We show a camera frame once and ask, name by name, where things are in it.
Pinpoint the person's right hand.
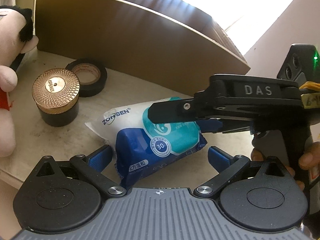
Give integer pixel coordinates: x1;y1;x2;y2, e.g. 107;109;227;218
250;141;320;192

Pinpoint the blue white wet wipes pack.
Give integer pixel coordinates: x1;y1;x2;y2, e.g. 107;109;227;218
85;97;208;189

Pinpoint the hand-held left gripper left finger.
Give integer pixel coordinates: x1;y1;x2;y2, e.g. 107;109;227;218
32;144;127;198

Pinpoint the brown cardboard box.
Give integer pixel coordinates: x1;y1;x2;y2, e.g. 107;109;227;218
30;0;251;100

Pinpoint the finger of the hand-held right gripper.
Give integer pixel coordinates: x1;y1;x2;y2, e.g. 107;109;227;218
147;97;201;124
200;119;251;134

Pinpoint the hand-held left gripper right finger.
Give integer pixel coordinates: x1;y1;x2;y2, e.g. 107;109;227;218
195;146;290;200

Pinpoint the beige desktop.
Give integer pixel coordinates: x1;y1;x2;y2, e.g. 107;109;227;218
0;49;254;193

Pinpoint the plush doll with red skirt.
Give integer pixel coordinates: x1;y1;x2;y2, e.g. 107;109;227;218
0;5;39;158

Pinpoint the black jar with gold lid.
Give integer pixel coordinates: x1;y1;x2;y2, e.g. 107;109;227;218
32;68;80;127

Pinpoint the black tape roll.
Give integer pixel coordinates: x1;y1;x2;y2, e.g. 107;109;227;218
65;58;108;97

